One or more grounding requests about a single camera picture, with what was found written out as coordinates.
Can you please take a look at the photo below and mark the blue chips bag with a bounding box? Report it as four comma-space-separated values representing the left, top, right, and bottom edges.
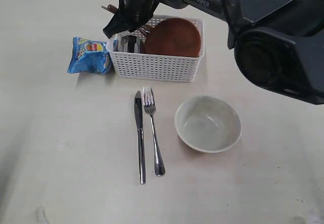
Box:
67, 37, 112, 74

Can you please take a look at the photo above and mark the silver fork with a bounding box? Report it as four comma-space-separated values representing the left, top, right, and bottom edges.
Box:
143, 86, 166, 176

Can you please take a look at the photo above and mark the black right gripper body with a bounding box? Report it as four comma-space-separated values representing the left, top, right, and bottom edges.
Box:
115, 0, 160, 26

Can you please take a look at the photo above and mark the silver table knife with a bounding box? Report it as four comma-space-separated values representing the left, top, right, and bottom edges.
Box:
134, 91, 146, 185

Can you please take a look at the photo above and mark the brown wooden plate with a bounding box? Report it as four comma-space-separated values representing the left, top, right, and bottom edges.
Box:
144, 18, 201, 58

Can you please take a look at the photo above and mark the white floral ceramic bowl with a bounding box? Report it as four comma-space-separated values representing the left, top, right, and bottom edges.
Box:
174, 95, 242, 153

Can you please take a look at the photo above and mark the white perforated plastic basket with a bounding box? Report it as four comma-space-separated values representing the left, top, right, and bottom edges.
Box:
106, 18, 205, 82

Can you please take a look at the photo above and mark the brown wooden spoon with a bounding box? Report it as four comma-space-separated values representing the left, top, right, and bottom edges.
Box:
106, 5, 118, 14

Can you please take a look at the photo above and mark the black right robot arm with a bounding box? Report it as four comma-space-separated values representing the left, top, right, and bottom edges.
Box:
103, 0, 323, 105

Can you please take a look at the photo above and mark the clear faceted glass cup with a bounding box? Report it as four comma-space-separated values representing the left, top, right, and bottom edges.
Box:
113, 34, 145, 54

